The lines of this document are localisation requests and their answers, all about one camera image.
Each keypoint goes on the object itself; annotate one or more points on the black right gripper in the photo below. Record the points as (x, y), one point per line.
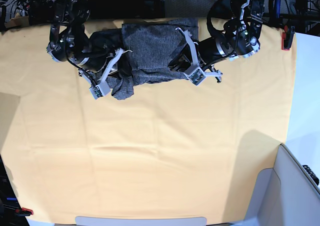
(95, 63)

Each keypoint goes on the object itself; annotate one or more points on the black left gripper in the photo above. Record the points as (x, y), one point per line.
(208, 52)

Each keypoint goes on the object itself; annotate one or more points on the grey long-sleeve T-shirt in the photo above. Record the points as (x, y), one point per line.
(154, 46)

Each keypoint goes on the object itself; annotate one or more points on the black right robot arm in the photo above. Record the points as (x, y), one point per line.
(68, 41)

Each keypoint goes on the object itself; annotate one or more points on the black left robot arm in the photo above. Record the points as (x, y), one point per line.
(238, 38)

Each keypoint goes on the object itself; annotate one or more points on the red clamp at table edge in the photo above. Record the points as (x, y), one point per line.
(287, 37)

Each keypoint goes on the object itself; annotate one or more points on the yellow table cloth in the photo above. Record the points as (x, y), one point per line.
(171, 150)

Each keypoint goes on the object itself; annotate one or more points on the red black clamp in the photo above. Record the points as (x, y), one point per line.
(23, 212)

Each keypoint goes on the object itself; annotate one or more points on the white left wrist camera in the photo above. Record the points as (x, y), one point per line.
(194, 72)

